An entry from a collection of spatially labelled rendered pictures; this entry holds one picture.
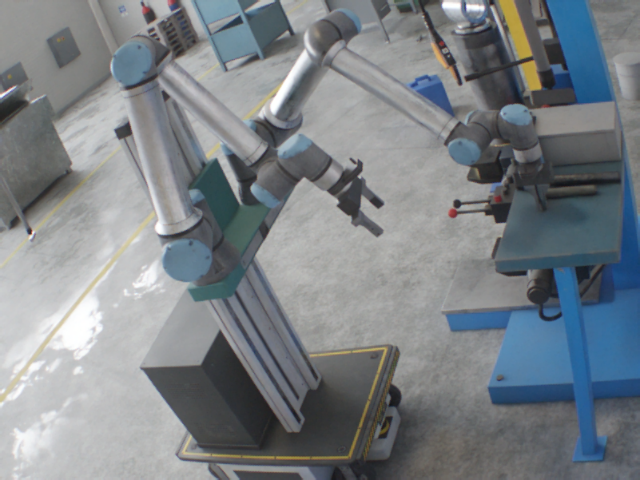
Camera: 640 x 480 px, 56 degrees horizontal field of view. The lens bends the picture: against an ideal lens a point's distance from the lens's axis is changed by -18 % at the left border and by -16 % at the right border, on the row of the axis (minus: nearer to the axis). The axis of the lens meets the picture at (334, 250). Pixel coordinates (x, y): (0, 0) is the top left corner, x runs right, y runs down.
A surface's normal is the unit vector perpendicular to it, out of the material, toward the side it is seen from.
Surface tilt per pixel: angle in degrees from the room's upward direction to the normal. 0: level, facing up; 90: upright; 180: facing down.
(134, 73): 82
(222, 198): 90
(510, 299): 0
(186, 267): 95
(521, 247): 0
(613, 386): 90
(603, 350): 0
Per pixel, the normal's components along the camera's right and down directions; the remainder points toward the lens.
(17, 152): 0.81, -0.01
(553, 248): -0.36, -0.80
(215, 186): 0.89, -0.15
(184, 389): -0.26, 0.59
